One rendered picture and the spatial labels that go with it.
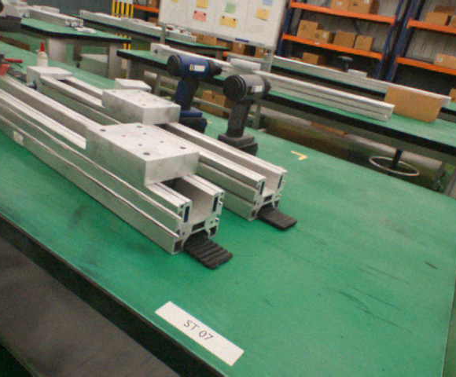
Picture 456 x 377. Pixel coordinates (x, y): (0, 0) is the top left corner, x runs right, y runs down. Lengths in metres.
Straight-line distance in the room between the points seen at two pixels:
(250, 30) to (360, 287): 3.49
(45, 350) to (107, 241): 0.66
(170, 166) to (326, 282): 0.29
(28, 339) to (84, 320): 0.15
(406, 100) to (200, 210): 2.16
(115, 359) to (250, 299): 0.70
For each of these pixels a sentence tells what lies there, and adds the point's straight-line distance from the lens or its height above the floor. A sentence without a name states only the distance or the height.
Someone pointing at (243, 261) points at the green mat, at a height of 0.78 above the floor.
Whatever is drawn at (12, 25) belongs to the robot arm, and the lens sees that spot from 1.24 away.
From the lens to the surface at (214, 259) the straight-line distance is 0.56.
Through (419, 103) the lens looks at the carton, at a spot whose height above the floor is 0.88.
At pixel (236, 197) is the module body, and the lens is 0.70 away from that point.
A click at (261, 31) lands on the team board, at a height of 1.09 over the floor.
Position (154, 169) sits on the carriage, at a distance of 0.56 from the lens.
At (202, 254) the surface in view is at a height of 0.79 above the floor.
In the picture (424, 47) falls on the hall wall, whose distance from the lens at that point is 11.17.
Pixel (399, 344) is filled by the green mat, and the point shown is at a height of 0.78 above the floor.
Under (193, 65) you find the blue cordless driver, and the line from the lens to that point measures 1.11.
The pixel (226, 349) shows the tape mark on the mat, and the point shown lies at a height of 0.78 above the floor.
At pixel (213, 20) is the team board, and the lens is 4.19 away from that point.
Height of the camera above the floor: 1.10
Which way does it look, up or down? 23 degrees down
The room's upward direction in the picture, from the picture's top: 11 degrees clockwise
